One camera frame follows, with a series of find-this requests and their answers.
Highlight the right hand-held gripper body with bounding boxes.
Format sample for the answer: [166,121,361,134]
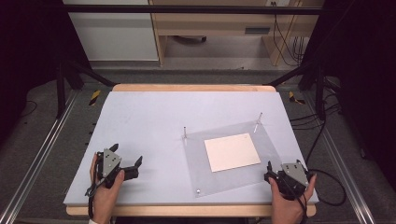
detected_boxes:
[263,161,314,201]

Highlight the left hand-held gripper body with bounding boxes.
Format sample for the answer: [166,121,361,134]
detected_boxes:
[96,148,140,189]

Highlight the clear acrylic plate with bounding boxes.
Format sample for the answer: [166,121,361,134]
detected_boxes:
[181,120,284,199]

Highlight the person's right hand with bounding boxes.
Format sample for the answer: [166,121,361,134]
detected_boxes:
[269,173,318,224]

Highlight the person's left hand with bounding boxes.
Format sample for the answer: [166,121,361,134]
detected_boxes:
[89,153,126,224]

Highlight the cream square sheet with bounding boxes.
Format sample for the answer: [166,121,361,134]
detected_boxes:
[204,133,262,174]

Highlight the yellow clamp left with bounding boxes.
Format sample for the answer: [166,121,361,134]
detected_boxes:
[89,90,102,106]

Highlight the yellow clamp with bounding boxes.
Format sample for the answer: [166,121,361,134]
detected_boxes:
[89,90,102,106]
[288,91,306,105]

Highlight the yellow clamp right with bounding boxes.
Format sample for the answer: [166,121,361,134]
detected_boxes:
[288,91,306,105]

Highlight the wooden table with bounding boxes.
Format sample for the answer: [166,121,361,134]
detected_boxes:
[65,83,318,218]

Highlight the black metal stand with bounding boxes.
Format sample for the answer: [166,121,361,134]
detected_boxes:
[266,60,329,121]
[55,58,117,119]

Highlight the white cabinet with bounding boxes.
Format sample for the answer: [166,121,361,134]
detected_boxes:
[62,0,160,63]

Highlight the black curtain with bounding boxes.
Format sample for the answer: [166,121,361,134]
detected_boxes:
[298,0,396,183]
[0,0,92,143]

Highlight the wooden desk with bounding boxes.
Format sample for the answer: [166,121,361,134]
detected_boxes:
[148,0,326,67]

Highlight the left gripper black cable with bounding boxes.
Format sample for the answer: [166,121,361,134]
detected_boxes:
[84,178,106,219]

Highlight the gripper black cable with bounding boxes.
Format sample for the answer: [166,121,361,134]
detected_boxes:
[293,119,347,224]
[84,178,106,219]

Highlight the aluminium floor rail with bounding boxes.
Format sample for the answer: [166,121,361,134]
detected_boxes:
[0,90,79,224]
[302,91,377,224]

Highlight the black floor cables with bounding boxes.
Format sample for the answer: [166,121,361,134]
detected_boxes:
[289,76,343,131]

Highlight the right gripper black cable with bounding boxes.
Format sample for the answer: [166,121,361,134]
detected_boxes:
[293,119,347,224]

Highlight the thin black floor cable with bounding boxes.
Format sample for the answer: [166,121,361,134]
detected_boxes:
[19,99,38,119]

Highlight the black desk cables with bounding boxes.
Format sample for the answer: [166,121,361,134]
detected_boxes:
[271,1,308,67]

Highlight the black horizontal frame bar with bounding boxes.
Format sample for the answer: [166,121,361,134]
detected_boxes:
[61,4,325,16]

